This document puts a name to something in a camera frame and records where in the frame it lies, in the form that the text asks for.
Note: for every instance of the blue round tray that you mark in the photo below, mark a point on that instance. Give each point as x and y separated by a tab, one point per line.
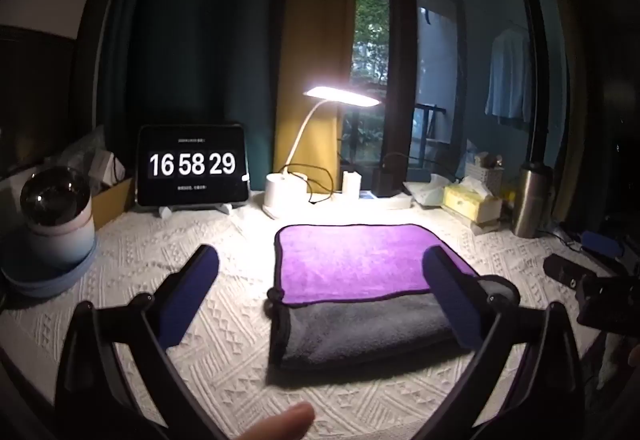
45	280

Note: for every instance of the white desk lamp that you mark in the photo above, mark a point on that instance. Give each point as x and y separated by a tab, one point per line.
287	192

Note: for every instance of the white textured tablecloth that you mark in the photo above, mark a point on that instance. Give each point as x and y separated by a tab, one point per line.
225	345

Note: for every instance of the clear plastic bag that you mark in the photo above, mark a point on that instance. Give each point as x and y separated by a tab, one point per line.
87	150

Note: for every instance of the hanging light shirt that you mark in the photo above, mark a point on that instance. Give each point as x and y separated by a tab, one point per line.
507	75

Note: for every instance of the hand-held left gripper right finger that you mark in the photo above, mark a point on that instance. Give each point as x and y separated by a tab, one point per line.
450	300

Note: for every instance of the cardboard box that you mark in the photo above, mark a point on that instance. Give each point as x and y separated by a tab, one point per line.
112	202

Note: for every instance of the person's left hand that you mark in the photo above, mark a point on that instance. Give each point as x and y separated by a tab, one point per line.
280	425

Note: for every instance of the yellow tissue box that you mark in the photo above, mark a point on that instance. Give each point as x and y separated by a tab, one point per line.
472	205

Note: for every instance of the black tablet with clock display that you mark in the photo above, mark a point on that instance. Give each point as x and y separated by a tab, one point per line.
192	165

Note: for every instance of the stainless steel bottle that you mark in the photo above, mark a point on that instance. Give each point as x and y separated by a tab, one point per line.
532	200

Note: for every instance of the white tissue pack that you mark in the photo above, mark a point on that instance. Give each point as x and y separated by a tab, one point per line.
432	190

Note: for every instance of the white tablet stand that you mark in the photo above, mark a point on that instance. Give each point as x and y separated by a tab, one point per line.
220	207

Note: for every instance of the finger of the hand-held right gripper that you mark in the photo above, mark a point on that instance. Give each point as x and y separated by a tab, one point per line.
602	244
562	267

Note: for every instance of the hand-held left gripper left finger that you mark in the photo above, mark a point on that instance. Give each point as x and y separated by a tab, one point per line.
190	295

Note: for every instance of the round white and blue appliance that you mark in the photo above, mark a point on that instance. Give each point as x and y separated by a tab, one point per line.
57	215

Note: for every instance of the dark teal curtain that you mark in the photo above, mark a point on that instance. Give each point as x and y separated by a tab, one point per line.
200	30

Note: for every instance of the white flat box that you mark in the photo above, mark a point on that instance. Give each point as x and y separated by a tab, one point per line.
392	202

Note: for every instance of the small white cylinder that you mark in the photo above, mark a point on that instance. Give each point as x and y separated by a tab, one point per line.
351	181

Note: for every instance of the purple towel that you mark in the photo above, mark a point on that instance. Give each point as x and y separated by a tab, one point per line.
360	260

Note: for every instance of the woven basket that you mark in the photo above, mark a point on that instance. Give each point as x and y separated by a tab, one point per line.
487	175

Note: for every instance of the grey towel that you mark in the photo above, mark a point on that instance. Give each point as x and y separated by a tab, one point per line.
360	330

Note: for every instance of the black drying rack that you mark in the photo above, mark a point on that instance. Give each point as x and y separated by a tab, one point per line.
430	130

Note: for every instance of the yellow curtain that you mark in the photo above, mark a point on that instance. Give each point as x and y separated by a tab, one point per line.
315	45

